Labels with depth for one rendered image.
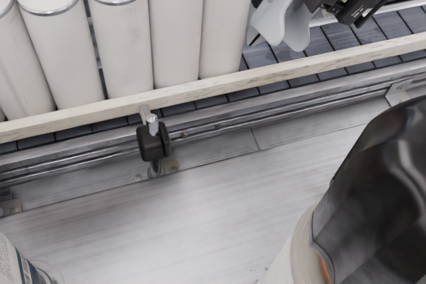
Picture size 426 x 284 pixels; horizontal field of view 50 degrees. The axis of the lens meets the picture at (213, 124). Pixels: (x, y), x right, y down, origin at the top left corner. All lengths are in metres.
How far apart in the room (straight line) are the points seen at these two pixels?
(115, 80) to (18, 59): 0.09
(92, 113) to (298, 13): 0.23
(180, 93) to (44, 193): 0.19
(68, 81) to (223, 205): 0.19
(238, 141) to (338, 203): 0.38
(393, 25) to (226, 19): 0.28
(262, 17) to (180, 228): 0.23
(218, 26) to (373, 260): 0.33
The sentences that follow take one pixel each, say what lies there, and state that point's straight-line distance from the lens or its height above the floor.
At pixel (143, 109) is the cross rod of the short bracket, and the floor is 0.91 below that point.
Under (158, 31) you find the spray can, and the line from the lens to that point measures 0.44.
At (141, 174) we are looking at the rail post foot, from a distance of 0.53.
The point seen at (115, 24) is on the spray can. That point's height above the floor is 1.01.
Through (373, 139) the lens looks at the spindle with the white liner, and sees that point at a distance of 0.19.
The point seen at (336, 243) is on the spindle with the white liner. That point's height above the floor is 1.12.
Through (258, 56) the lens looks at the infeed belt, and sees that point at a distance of 0.57.
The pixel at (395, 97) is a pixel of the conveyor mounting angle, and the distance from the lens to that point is 0.65.
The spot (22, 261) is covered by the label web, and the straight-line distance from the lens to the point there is 0.37.
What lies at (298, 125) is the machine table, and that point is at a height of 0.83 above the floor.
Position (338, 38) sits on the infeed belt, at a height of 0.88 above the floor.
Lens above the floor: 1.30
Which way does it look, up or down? 57 degrees down
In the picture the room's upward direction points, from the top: 7 degrees clockwise
